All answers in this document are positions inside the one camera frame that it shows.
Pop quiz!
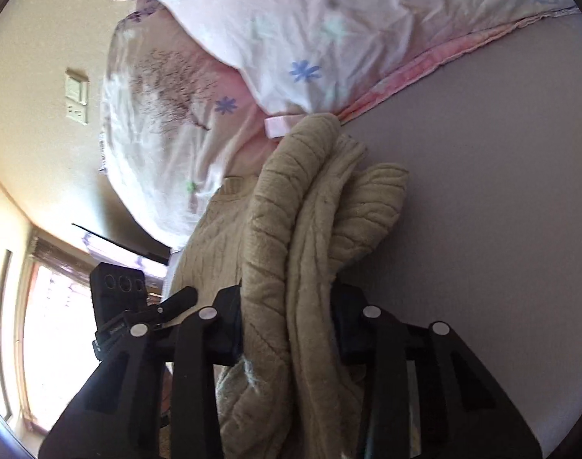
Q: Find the beige cable-knit sweater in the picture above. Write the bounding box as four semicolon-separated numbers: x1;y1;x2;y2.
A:
171;114;408;458

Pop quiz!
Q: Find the front pink floral pillow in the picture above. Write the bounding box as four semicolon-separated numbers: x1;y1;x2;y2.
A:
111;0;582;142

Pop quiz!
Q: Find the dark monitor screen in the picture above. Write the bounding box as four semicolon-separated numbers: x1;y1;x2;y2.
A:
72;223;171;264

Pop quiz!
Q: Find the white wall switch panel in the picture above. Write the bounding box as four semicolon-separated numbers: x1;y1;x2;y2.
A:
65;70;89;125

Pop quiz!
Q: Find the window with wooden frame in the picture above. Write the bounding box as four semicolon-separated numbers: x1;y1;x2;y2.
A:
10;228;97;437

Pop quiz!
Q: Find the lavender bed sheet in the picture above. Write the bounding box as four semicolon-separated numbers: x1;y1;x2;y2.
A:
345;15;582;454

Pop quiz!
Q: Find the rear pink tree-print pillow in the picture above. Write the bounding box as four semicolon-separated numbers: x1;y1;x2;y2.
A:
101;0;276;251

